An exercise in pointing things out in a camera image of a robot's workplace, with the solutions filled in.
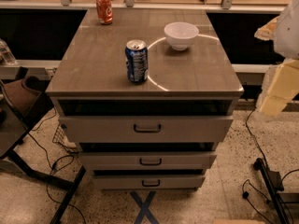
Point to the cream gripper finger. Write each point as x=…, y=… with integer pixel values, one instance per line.
x=266, y=32
x=280, y=86

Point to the blue pepsi can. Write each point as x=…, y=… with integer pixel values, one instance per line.
x=137, y=61

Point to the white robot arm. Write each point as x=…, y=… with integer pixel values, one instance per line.
x=286, y=35

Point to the red coke can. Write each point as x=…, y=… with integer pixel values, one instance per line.
x=104, y=11

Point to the white ceramic bowl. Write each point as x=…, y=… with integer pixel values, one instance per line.
x=180, y=35

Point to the black stand base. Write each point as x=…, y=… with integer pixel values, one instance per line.
x=279, y=198

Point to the grey drawer cabinet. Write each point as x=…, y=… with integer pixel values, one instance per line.
x=146, y=99

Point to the bottom grey drawer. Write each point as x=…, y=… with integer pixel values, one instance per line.
x=149, y=181

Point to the grey drawer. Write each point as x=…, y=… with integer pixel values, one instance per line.
x=147, y=160
x=149, y=181
x=146, y=129

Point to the middle grey drawer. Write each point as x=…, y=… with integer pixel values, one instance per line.
x=147, y=160

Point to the top grey drawer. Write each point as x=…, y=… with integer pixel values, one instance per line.
x=146, y=129

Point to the black table leg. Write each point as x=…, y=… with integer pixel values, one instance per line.
x=68, y=196

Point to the clear plastic bottle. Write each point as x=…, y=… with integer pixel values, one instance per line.
x=6, y=53

